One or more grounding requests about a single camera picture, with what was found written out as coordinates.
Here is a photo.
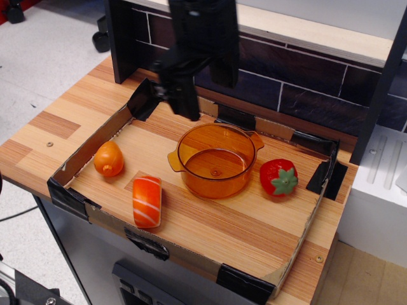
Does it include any salmon sushi toy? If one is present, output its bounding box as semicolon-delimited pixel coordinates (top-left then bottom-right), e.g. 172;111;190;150
132;176;162;229

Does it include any black caster wheel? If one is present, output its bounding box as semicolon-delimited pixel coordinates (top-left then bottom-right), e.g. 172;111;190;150
92;16;110;53

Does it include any dark brick backsplash shelf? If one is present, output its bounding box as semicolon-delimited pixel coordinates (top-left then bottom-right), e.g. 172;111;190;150
104;1;406;163

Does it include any cardboard fence with black tape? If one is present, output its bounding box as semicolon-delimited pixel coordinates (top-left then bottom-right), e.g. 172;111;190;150
48;79;352;304

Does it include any orange toy carrot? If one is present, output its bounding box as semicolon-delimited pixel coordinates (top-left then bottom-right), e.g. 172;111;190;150
93;140;124;177

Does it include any white ridged side block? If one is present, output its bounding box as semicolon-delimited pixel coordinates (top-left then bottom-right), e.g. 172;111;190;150
338;126;406;267

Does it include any red toy strawberry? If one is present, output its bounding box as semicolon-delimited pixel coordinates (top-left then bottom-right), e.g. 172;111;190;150
259;159;298;197

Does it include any orange transparent plastic pot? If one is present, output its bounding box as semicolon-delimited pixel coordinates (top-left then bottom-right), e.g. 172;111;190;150
167;123;265;200

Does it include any black metal bracket with screw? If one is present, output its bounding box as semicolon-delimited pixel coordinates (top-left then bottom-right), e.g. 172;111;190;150
1;256;64;304

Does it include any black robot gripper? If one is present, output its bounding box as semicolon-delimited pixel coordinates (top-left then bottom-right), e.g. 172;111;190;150
158;1;240;121

